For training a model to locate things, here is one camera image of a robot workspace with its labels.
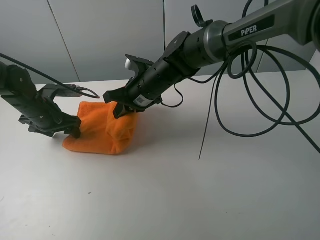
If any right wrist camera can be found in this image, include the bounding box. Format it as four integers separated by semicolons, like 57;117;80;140
125;54;154;76

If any black left camera cable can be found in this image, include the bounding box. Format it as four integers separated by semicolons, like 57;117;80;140
0;52;101;100

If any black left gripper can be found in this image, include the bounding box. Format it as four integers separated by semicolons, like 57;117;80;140
18;93;82;139

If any black right camera cable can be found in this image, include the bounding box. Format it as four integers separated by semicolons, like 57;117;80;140
159;83;185;109

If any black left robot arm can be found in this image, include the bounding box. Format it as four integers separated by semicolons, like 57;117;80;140
0;62;82;139

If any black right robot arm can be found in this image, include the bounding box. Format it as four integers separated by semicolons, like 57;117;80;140
103;0;320;118

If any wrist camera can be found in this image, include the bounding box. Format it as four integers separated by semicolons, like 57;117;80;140
125;54;154;76
38;84;82;100

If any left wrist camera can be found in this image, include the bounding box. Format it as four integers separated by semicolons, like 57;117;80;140
38;84;82;100

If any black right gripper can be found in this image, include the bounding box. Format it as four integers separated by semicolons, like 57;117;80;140
103;58;190;119

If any black camera cable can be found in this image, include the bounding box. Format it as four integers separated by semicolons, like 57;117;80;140
0;52;101;100
159;83;185;109

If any orange towel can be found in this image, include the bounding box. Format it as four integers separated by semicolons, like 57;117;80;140
62;101;138;155

